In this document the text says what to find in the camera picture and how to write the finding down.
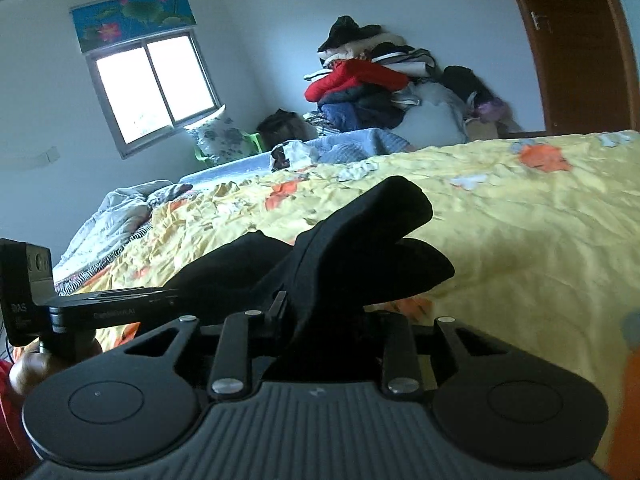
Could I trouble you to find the black pants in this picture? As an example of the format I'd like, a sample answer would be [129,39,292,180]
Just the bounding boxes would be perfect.
[165,176,454,332]

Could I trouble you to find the yellow floral bed quilt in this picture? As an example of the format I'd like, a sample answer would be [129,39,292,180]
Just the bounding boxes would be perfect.
[85,130,639,479]

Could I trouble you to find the floral white pillow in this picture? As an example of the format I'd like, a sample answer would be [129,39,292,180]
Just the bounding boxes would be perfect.
[186,105,257,167]

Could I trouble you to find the green plastic chair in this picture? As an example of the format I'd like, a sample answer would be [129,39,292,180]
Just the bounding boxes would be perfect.
[194,130,262,167]

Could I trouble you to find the brown wooden door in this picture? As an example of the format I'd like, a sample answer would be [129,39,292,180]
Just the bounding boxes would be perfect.
[516,0,639,134]

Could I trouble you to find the bright sliding window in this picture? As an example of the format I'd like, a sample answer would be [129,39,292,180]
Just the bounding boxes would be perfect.
[86,28,221,159]

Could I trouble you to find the blue grey blanket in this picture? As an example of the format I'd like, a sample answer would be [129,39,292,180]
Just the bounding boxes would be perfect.
[53,128,411,296]

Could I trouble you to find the person's left hand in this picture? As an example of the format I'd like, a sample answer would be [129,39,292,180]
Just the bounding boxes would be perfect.
[8,338,104,397]

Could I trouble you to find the pile of clothes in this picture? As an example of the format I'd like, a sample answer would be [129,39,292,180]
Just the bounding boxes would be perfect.
[304,15,469,148]

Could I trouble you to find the blue lotus window blind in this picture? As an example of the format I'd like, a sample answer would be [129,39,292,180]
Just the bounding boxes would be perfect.
[70,0,196,53]

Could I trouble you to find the black and purple bag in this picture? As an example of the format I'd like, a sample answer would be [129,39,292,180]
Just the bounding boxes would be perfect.
[439,65,511,122]

